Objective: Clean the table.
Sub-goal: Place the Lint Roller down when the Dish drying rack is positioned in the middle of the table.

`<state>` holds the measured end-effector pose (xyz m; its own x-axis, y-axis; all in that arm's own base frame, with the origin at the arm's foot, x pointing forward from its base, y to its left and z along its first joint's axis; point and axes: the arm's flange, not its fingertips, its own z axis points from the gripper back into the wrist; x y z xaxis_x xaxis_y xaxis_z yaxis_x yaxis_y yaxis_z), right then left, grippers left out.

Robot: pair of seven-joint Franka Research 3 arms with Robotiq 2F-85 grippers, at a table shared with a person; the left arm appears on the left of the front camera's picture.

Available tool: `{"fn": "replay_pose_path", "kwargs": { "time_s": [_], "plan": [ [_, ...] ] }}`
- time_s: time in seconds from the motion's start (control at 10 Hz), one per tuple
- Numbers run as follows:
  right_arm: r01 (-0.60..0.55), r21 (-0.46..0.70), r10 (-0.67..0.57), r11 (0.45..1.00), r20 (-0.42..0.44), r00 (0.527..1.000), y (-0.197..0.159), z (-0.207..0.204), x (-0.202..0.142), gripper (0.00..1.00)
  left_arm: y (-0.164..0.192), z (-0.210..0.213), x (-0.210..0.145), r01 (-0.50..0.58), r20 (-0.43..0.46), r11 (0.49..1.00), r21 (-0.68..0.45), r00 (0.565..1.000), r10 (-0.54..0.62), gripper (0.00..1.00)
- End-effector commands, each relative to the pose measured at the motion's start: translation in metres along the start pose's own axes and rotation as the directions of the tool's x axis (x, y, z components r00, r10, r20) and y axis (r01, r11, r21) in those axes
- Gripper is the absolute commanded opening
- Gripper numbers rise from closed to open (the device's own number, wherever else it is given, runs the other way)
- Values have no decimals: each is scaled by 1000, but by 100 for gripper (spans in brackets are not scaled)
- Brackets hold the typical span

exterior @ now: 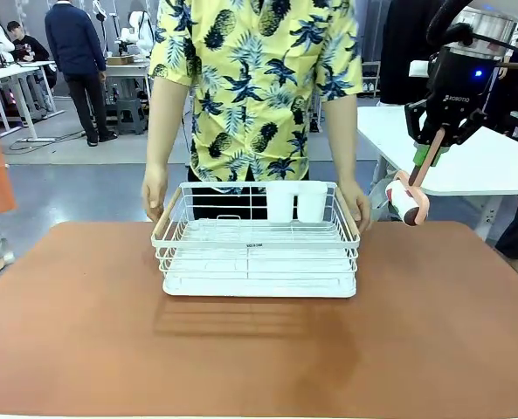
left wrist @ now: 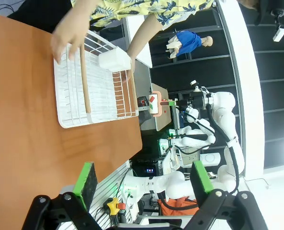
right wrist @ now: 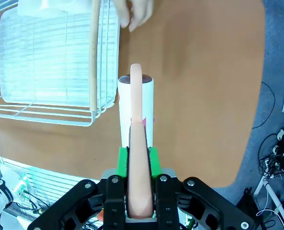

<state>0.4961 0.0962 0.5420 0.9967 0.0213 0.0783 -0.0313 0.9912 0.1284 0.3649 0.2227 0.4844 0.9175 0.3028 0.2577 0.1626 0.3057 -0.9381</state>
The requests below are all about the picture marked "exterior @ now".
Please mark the person's right hand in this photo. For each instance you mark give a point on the person's right hand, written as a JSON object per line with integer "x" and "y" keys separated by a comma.
{"x": 154, "y": 192}

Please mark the white plastic utensil cup holder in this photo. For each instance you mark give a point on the white plastic utensil cup holder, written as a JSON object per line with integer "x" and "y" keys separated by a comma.
{"x": 295, "y": 203}

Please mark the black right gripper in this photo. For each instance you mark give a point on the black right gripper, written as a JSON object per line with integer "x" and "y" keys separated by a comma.
{"x": 455, "y": 91}

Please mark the grey step stool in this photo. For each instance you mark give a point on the grey step stool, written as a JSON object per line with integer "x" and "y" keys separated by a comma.
{"x": 131, "y": 114}

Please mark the shoe rack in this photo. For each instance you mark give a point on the shoe rack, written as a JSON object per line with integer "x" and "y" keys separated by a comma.
{"x": 370, "y": 78}

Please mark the seated person in black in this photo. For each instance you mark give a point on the seated person in black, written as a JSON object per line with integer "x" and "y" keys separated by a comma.
{"x": 27, "y": 48}

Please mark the brown cardboard box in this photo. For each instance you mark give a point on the brown cardboard box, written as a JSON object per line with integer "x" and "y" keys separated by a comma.
{"x": 119, "y": 59}

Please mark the long white work table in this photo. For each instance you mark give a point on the long white work table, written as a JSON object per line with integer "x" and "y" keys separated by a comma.
{"x": 5, "y": 74}

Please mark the person in black clothes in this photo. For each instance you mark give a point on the person in black clothes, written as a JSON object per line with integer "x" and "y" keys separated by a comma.
{"x": 407, "y": 52}

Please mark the pink lint roller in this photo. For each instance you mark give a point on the pink lint roller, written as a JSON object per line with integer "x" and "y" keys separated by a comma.
{"x": 405, "y": 203}

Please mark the person's left forearm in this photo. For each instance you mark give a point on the person's left forearm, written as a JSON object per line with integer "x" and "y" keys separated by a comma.
{"x": 341, "y": 139}

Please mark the person's left hand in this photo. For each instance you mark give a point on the person's left hand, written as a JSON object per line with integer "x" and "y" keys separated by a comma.
{"x": 360, "y": 209}

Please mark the white rectangular table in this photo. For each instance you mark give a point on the white rectangular table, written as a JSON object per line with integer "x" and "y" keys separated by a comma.
{"x": 481, "y": 170}

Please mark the person's yellow pineapple shirt torso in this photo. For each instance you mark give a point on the person's yellow pineapple shirt torso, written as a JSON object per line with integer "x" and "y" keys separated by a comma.
{"x": 254, "y": 87}

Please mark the man in navy jacket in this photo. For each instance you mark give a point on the man in navy jacket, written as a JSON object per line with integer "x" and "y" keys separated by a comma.
{"x": 73, "y": 43}

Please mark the white desk with box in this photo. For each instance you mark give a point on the white desk with box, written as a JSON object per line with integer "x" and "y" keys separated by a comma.
{"x": 127, "y": 70}

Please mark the person's right forearm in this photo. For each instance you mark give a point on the person's right forearm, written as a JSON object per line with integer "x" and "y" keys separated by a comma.
{"x": 164, "y": 126}

